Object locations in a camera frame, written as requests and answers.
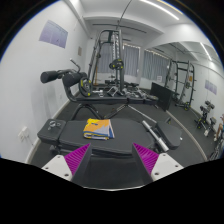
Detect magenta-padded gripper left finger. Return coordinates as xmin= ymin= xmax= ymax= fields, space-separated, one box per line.
xmin=41 ymin=143 xmax=93 ymax=187

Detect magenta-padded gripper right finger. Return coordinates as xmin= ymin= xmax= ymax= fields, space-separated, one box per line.
xmin=132 ymin=143 xmax=184 ymax=185

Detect yellow orange cartoon print towel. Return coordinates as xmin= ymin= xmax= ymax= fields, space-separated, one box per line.
xmin=82 ymin=118 xmax=115 ymax=141

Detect chrome barbell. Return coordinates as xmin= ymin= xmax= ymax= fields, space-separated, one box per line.
xmin=128 ymin=104 xmax=170 ymax=153

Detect chrome spring barbell collar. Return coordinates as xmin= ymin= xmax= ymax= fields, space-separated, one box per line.
xmin=48 ymin=120 xmax=62 ymax=131

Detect black padded flat weight bench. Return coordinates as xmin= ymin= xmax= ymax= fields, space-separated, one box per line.
xmin=36 ymin=117 xmax=184 ymax=189

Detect black dumbbell stand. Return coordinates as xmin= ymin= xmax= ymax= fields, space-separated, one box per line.
xmin=194 ymin=100 xmax=218 ymax=138

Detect black leaning panel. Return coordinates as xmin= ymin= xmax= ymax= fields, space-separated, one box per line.
xmin=149 ymin=82 xmax=173 ymax=112

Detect black bench with leg rollers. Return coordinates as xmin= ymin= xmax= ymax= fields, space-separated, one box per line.
xmin=39 ymin=59 xmax=159 ymax=121

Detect black yellow weight plate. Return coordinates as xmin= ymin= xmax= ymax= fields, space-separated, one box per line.
xmin=78 ymin=77 xmax=93 ymax=98

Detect black squat rack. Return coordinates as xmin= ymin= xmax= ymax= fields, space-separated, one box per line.
xmin=165 ymin=59 xmax=196 ymax=112

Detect chrome dumbbells group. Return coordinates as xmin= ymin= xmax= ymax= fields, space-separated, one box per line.
xmin=99 ymin=84 xmax=151 ymax=100

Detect grey window curtain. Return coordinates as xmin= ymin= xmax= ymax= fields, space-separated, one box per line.
xmin=98 ymin=43 xmax=140 ymax=78
xmin=142 ymin=49 xmax=171 ymax=83

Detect ceiling light strip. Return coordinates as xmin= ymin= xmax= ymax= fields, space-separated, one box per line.
xmin=138 ymin=0 xmax=181 ymax=21
xmin=199 ymin=41 xmax=213 ymax=62

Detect white wall socket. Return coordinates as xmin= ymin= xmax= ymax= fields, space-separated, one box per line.
xmin=17 ymin=125 xmax=31 ymax=143

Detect small purple wall poster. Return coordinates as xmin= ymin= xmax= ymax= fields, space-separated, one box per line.
xmin=204 ymin=79 xmax=218 ymax=96

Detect black cable smith machine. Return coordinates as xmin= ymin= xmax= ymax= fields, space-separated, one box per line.
xmin=87 ymin=29 xmax=127 ymax=91

